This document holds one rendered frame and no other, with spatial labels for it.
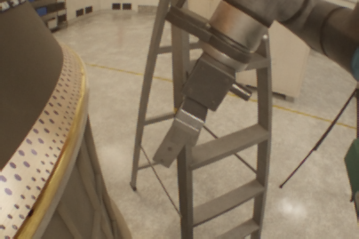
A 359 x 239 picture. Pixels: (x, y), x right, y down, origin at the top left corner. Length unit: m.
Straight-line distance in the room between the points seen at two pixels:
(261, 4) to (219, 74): 0.10
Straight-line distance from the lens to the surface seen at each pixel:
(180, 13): 0.32
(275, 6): 0.32
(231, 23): 0.31
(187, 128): 0.28
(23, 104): 0.58
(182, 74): 0.77
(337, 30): 0.29
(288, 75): 3.23
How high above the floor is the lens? 1.53
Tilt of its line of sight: 32 degrees down
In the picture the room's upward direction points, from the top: 3 degrees clockwise
